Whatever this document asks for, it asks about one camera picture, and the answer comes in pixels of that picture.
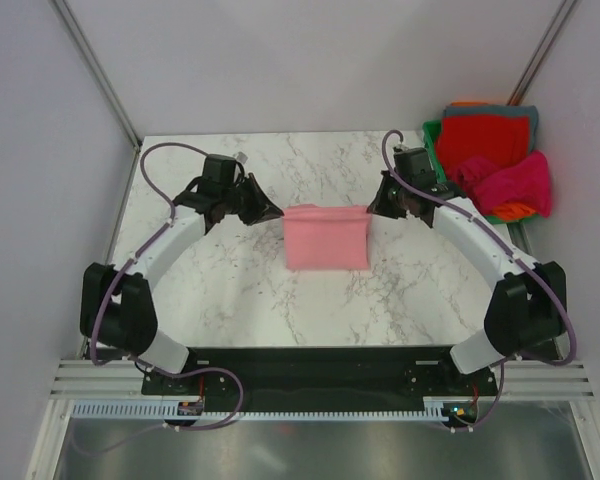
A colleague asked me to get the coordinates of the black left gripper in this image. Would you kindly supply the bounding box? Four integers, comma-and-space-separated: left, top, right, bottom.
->
221, 173, 282, 226

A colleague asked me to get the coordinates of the pink t-shirt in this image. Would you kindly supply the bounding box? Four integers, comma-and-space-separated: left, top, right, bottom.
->
283, 204, 371, 271

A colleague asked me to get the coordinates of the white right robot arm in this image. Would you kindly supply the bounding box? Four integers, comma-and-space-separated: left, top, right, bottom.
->
368, 170, 577, 394

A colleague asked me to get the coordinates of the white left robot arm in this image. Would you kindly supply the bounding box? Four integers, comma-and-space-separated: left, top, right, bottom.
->
80, 174, 284, 393

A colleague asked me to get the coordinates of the green plastic bin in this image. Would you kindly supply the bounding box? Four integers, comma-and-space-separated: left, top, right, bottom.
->
422, 120, 534, 225

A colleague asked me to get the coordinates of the orange t-shirt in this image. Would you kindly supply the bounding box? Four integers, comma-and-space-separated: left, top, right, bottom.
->
492, 202, 536, 223

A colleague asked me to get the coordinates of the red t-shirt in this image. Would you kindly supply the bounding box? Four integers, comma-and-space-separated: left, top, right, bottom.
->
435, 114, 530, 171

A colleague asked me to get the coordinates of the magenta t-shirt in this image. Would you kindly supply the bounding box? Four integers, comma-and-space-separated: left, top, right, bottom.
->
449, 151, 553, 217

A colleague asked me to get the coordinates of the grey t-shirt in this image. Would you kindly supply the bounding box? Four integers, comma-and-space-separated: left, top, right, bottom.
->
443, 104, 539, 151

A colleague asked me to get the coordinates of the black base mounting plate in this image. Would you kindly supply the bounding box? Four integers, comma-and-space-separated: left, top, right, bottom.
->
142, 346, 497, 412

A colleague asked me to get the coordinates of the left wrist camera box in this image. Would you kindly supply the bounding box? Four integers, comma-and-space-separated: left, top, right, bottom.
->
202, 154, 246, 187

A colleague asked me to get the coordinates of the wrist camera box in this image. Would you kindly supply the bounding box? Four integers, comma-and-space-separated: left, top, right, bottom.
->
393, 145, 436, 181
202, 154, 246, 187

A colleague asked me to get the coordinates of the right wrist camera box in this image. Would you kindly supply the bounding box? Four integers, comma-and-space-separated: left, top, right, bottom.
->
393, 145, 436, 181

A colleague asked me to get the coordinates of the right aluminium frame post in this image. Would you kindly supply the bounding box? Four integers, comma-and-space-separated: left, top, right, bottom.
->
507, 0, 581, 106

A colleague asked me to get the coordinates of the aluminium frame post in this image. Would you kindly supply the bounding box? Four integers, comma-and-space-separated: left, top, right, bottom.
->
507, 0, 581, 106
49, 0, 142, 152

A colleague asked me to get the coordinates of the left aluminium frame post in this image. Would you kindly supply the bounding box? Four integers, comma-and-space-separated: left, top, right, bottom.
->
49, 0, 142, 152

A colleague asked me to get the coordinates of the aluminium front rail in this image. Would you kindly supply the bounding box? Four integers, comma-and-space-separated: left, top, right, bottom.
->
51, 360, 594, 401

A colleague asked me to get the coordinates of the white slotted cable duct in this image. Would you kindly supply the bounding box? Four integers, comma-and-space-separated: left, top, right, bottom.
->
71, 398, 474, 422

